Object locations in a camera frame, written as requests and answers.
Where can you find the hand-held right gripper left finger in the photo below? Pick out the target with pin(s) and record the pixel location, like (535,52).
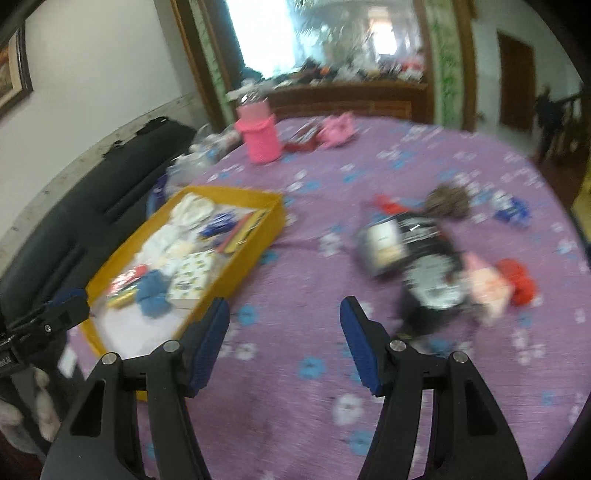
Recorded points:
(210,346)

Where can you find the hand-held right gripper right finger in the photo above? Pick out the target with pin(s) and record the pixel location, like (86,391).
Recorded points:
(362,346)

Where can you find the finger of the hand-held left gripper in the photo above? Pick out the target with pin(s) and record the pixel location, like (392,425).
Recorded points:
(64,309)

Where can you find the colorful cloth pack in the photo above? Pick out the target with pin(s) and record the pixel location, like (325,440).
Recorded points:
(122,286)

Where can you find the lemon print tissue pack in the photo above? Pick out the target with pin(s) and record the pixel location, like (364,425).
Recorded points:
(189,277)

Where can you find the blue towel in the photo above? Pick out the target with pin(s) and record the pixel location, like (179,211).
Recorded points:
(152,293)

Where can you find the yellow cardboard box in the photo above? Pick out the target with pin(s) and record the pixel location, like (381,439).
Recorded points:
(244,263)

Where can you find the striped red gold packet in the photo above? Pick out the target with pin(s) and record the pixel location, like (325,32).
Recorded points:
(242,230)

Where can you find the blue white tissue bag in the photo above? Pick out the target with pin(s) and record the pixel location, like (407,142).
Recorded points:
(219,226)

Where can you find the white cloth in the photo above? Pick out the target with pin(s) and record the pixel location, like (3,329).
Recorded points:
(191,210)

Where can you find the pink tissue pack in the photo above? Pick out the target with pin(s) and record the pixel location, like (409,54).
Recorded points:
(487,286)

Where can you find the red plastic bag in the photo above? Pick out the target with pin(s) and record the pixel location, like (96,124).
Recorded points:
(519,279)
(385,203)

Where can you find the brown fuzzy ball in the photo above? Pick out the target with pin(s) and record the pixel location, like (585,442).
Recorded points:
(448,201)

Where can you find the black electric motor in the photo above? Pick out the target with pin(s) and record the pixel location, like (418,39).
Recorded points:
(425,323)

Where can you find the black sofa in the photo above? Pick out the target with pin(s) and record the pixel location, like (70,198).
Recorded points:
(69,217)

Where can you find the black packet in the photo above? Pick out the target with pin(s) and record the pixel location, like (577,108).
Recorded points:
(429,272)

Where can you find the purple cloth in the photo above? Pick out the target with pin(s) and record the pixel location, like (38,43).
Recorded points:
(157,194)

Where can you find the clear plastic bag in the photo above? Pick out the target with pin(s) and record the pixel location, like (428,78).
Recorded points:
(198,157)

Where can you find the small blue packet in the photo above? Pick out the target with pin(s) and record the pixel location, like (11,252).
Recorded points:
(510,207)

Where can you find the black bag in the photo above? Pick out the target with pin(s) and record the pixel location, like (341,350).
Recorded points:
(154,124)

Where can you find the pink bottle in knit sleeve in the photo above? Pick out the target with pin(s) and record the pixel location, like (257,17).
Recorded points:
(261,138)

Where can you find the pink cloth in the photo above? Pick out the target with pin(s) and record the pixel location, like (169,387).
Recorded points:
(337,131)

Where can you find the framed picture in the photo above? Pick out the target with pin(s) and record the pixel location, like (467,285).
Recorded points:
(9,78)

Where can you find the wooden counter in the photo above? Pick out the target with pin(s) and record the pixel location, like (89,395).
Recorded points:
(346,99)

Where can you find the clear bottle pink liquid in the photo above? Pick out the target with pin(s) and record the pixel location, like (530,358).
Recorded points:
(253,99)

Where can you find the wooden framed glass partition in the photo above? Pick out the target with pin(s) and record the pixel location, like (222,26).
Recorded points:
(201,69)

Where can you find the pile of assorted goods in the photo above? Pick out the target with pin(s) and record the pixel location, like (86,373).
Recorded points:
(360,69)

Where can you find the wooden door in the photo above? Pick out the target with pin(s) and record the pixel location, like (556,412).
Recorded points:
(517,83)

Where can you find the wooden stair railing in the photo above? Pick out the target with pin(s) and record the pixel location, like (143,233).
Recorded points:
(572,120)

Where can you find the dark coat on post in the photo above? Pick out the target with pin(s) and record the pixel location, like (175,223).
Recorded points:
(549,115)

